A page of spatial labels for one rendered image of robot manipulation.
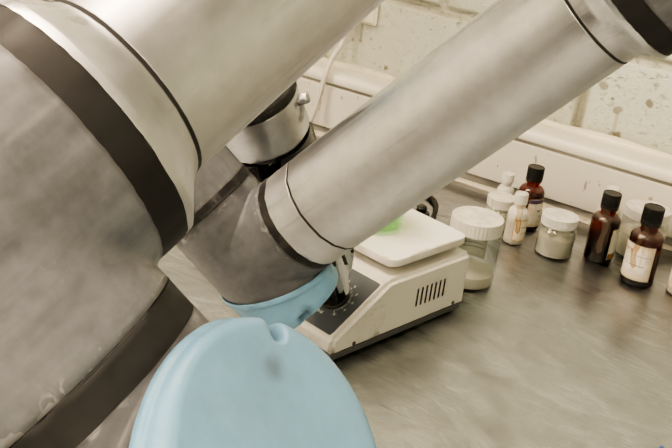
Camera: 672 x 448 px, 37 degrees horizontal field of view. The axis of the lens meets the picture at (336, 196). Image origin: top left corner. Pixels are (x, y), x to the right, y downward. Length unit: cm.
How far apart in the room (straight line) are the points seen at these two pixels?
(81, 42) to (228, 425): 14
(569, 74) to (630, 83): 79
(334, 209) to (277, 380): 31
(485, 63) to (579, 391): 48
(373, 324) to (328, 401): 61
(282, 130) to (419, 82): 19
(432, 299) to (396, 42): 57
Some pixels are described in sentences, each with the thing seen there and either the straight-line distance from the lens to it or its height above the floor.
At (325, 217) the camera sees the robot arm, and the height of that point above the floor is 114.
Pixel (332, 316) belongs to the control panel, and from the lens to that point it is 96.
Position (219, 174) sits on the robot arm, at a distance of 70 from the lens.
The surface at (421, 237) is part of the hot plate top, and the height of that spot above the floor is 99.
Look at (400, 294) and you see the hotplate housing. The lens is 99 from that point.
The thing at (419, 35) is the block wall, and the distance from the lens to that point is 149.
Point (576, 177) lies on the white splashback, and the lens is 138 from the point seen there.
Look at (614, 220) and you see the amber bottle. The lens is 126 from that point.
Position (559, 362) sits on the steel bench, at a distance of 104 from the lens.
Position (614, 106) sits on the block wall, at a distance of 139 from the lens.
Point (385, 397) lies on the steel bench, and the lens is 93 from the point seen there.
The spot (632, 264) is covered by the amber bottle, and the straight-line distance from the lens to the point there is 123.
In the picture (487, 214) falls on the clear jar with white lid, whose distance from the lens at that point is 114.
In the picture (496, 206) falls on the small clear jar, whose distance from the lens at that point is 130.
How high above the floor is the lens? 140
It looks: 22 degrees down
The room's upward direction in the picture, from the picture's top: 7 degrees clockwise
